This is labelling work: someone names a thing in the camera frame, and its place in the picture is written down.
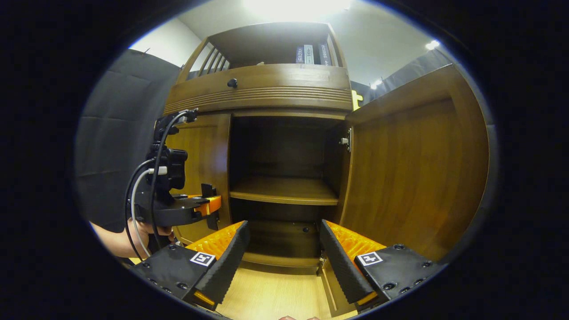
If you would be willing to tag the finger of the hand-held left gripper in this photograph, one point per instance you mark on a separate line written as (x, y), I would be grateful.
(211, 205)

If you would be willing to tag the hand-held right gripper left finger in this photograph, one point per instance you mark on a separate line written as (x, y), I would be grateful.
(231, 262)

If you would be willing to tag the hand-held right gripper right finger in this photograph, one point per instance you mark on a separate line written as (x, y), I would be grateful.
(340, 266)

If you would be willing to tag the wooden cabinet door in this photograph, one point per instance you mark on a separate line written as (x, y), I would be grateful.
(204, 151)
(413, 169)

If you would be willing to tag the metal door hinge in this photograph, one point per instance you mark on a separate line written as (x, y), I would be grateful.
(346, 140)

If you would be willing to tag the black backdrop cloth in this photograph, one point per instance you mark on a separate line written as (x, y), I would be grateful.
(120, 124)

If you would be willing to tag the wooden drawer with black knob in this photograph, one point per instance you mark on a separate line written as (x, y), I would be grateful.
(289, 82)

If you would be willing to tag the light grey book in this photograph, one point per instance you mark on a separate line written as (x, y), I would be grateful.
(308, 54)

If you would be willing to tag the small ceiling light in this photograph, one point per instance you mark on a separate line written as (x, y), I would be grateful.
(377, 83)
(432, 45)

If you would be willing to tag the dark book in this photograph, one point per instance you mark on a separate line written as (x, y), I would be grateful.
(324, 54)

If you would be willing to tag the large ceiling light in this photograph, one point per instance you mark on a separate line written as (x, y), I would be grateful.
(298, 8)

